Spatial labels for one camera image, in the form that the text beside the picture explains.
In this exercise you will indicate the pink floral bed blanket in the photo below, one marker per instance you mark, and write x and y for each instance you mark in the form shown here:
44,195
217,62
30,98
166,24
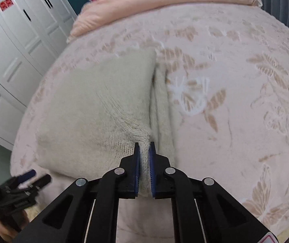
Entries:
235,106

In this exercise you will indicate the beige sweater with black hearts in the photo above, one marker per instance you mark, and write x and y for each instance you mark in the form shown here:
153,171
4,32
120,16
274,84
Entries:
104,111

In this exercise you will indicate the white wardrobe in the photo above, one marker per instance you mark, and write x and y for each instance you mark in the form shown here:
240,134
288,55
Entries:
15,55

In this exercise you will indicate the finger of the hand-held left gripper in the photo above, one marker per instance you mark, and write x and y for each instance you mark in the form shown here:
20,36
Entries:
27,175
42,181

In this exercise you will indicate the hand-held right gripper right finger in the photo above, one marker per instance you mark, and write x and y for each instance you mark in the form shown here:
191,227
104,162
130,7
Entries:
152,163

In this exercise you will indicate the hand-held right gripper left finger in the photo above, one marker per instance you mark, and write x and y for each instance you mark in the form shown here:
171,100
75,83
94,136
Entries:
136,163

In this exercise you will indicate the red paper door decoration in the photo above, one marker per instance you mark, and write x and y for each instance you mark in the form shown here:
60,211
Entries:
5,3

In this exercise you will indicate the person's left hand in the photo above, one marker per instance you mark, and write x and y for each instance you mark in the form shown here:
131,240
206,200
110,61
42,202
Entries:
8,231

